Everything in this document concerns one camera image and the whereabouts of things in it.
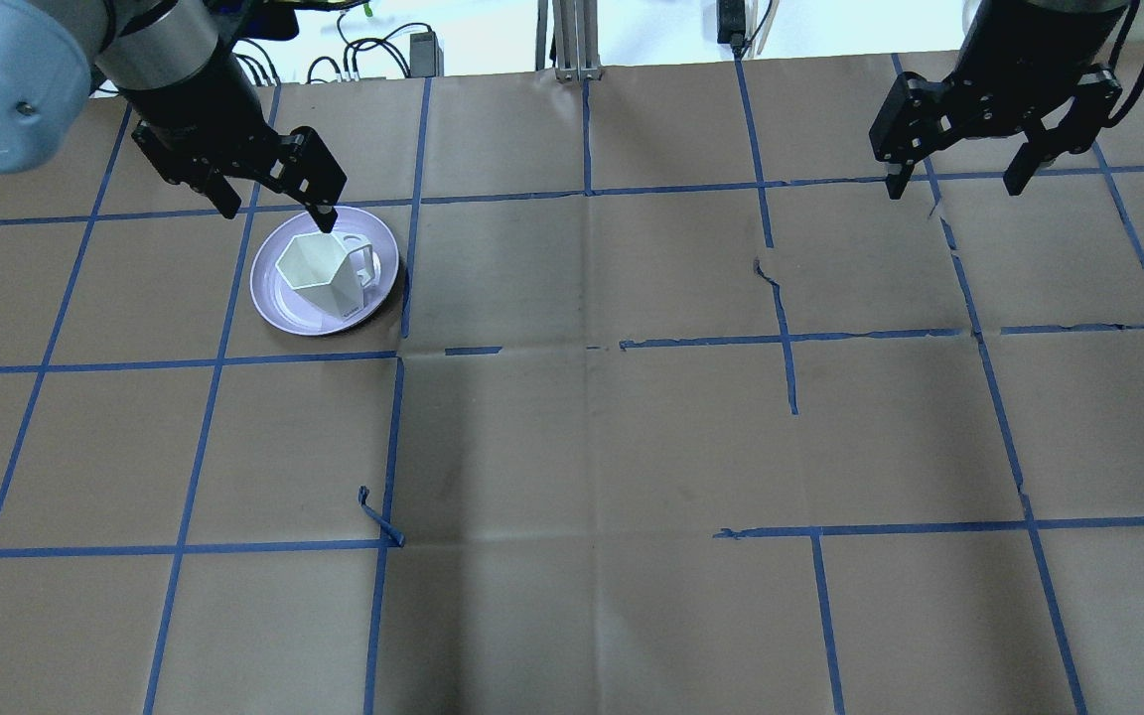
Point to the aluminium frame post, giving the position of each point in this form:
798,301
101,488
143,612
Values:
567,40

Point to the black power adapter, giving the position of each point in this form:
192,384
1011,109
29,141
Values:
425,55

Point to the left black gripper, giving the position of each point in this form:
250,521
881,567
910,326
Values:
192,107

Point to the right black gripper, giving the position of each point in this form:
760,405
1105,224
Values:
1021,62

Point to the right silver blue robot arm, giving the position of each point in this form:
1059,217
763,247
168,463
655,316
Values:
1042,69

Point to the lavender plate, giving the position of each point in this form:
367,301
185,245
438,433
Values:
285,311

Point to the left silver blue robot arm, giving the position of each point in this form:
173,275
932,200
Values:
53,54

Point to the white faceted cup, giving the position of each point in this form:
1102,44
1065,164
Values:
331,271

